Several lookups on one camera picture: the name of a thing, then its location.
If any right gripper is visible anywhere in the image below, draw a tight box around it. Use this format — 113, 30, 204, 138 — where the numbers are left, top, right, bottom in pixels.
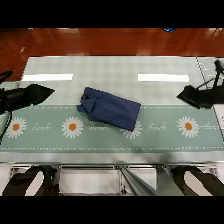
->
176, 84, 205, 110

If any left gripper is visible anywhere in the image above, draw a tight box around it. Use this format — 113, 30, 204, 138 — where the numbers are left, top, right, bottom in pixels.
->
14, 83, 56, 109

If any blue T-shirt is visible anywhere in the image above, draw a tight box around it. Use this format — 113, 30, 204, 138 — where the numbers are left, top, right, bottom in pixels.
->
76, 86, 142, 132

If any silver frame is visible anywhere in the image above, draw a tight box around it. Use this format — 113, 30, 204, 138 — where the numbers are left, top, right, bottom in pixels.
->
0, 161, 224, 197

